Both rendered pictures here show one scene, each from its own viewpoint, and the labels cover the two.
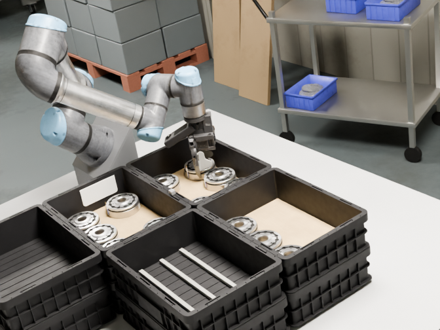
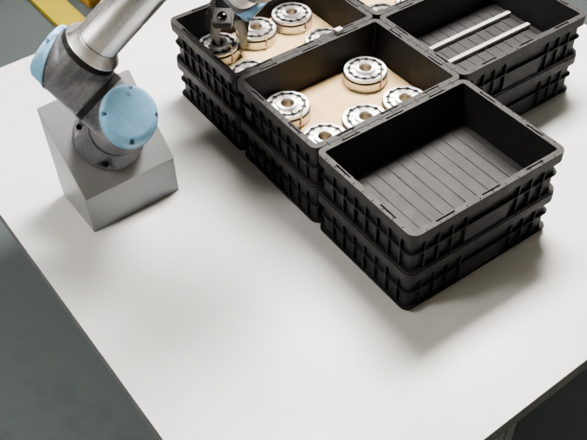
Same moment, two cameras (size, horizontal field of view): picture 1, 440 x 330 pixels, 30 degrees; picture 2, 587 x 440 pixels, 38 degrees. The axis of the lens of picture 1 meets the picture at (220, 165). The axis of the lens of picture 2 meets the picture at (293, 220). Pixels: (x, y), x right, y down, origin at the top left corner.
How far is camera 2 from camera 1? 2.92 m
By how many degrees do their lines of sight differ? 71
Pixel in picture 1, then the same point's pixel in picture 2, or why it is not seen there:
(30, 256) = (381, 195)
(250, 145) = not seen: hidden behind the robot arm
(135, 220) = (321, 103)
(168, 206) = (338, 52)
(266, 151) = not seen: hidden behind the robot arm
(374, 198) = not seen: outside the picture
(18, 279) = (438, 199)
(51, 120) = (133, 105)
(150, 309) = (522, 73)
